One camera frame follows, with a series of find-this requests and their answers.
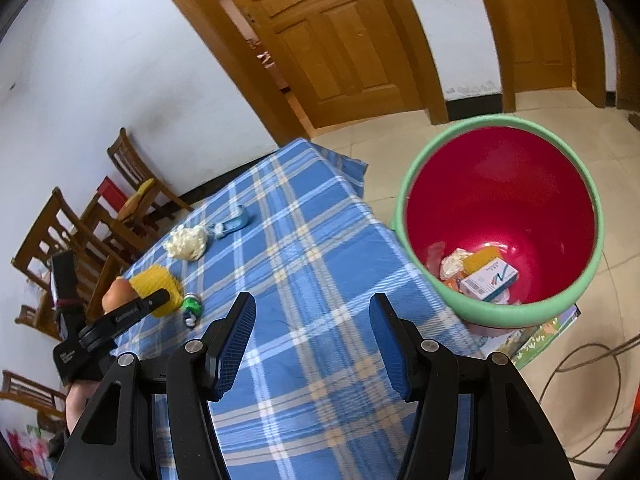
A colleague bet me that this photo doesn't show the open wooden door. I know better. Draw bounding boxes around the open wooden door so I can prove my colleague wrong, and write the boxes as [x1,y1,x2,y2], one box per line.
[220,0,426,132]

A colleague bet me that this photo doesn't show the blue plaid tablecloth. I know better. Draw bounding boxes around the blue plaid tablecloth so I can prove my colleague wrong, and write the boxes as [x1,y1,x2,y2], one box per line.
[112,137,488,480]

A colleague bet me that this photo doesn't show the illustrated green book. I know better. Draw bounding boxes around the illustrated green book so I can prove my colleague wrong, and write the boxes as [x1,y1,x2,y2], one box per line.
[472,302,582,372]

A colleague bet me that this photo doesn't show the red flat object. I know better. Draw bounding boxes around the red flat object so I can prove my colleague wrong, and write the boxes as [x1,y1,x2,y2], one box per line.
[97,176,127,211]

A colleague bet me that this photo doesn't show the small green blue cloth item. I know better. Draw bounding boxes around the small green blue cloth item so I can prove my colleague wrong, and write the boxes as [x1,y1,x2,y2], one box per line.
[181,292,204,328]

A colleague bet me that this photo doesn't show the yellow seat cushion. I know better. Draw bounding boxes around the yellow seat cushion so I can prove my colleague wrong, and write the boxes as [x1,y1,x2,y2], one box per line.
[117,178,157,221]

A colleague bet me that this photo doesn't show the yellow foam fruit net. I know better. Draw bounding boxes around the yellow foam fruit net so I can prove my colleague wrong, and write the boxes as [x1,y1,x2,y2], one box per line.
[462,246,502,277]
[129,267,183,318]

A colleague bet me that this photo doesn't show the crumpled cream plastic bag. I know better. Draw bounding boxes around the crumpled cream plastic bag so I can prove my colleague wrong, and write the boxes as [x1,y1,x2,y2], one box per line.
[165,225,210,262]

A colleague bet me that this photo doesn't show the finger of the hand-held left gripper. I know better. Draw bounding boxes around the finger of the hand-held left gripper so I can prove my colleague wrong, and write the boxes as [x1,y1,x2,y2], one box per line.
[80,287,172,350]

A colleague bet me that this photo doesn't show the closed wooden door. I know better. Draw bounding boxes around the closed wooden door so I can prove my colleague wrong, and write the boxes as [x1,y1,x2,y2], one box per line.
[470,0,608,111]

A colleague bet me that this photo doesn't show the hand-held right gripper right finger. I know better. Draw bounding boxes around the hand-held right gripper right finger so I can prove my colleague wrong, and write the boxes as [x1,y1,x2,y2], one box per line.
[369,292,576,480]

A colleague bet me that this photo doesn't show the colourful plastic bags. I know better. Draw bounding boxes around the colourful plastic bags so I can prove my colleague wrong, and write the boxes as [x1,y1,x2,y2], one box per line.
[0,425,56,480]

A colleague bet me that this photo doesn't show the white medicine box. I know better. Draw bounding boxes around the white medicine box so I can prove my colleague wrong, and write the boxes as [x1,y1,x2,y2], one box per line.
[459,257,519,302]

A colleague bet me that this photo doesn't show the grey cable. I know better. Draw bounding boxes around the grey cable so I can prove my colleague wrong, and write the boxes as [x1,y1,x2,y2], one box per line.
[537,332,640,468]

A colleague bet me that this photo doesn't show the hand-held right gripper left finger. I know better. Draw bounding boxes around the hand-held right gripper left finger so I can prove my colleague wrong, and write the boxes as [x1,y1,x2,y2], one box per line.
[52,291,257,480]

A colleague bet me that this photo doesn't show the white paper napkin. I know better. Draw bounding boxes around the white paper napkin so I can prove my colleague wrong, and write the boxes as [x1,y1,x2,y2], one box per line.
[440,248,473,281]

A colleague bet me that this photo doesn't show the person's left forearm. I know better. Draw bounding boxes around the person's left forearm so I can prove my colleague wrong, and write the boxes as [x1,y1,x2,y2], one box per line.
[64,379,103,433]

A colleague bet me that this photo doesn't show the red bin with green rim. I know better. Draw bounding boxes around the red bin with green rim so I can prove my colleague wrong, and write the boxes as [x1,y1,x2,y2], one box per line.
[392,114,605,330]

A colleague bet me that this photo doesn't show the wooden chair with cushion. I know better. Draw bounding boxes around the wooden chair with cushion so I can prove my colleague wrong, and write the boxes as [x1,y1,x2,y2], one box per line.
[106,127,195,233]

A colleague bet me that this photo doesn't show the large wooden chair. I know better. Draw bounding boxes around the large wooden chair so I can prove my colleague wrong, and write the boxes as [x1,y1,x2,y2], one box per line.
[11,187,133,311]

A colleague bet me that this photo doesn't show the red yellow apple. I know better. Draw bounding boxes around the red yellow apple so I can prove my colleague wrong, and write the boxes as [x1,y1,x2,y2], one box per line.
[101,277,136,318]

